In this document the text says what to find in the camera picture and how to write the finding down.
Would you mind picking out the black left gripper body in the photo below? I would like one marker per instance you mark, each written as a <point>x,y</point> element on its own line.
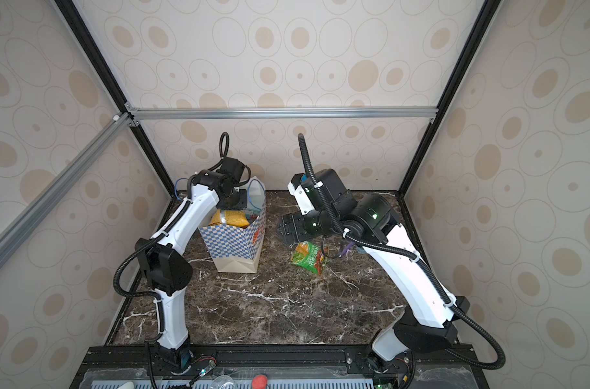
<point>238,200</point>

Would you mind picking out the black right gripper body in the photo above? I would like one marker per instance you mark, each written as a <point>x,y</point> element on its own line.
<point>295,227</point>

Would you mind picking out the yellow snack bag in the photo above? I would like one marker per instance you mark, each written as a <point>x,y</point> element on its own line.
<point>235,218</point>

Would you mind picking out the green corn snack bag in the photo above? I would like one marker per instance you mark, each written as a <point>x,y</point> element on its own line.
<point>308,256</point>

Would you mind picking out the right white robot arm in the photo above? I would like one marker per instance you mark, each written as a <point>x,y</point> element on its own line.
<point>325,208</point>

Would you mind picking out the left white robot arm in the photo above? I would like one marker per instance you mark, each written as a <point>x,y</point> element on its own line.
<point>161,260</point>

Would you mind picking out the blue checkered paper bag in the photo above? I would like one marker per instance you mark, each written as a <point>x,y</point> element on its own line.
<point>236,250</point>

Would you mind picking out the purple marker pen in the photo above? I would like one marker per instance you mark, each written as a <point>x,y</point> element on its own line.
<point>346,249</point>

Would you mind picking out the red round button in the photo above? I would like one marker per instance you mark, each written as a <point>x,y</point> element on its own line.
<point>260,381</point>

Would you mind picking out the aluminium rail on back wall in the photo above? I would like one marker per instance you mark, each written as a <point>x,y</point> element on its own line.
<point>285,113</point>

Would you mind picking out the aluminium rail on wall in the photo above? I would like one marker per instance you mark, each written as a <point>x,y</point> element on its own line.
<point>285,113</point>
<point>23,226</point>

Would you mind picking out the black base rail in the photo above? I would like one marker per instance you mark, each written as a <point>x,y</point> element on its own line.
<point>286,366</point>

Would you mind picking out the aluminium rail on left wall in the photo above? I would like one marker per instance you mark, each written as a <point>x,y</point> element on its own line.
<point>23,226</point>

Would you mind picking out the black corner frame post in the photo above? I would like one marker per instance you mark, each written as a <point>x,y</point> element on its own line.
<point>475,38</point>
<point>84,37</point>

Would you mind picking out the black right corner frame post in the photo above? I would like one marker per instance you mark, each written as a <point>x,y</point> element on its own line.
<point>475,38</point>

